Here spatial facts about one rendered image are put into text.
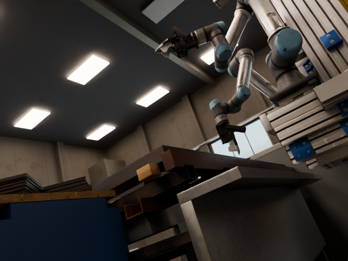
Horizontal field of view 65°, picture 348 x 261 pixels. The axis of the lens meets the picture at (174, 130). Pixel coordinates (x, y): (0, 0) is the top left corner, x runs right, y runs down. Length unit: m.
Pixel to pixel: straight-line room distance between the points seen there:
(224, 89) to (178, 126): 2.47
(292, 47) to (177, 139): 10.55
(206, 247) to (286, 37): 0.96
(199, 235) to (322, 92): 0.77
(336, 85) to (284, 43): 0.28
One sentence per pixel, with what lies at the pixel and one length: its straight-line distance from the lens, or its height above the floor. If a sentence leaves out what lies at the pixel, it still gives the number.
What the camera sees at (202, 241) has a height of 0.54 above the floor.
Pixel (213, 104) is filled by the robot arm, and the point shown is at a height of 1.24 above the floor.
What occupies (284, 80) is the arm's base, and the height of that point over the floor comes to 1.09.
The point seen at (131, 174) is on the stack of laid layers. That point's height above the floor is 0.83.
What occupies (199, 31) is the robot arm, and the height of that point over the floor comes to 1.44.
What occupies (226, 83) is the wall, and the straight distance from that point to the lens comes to 11.18.
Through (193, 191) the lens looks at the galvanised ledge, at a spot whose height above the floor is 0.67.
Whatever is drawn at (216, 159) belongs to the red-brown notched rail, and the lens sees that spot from 1.12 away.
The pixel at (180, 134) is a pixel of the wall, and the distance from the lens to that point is 11.67.
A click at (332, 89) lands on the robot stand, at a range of 1.25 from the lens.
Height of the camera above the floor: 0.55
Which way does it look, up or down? 22 degrees up
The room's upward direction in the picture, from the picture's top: 19 degrees counter-clockwise
